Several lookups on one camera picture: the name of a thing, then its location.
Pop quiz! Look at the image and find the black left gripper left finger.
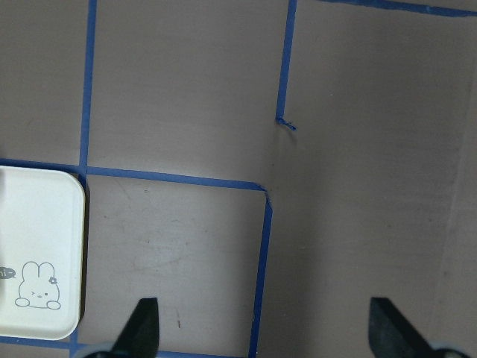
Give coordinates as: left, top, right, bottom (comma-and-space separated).
111, 298, 159, 358

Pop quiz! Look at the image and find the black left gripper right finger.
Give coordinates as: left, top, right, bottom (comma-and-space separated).
368, 298, 440, 358

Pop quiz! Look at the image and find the cream plastic tray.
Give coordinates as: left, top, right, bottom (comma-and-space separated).
1, 166, 86, 340

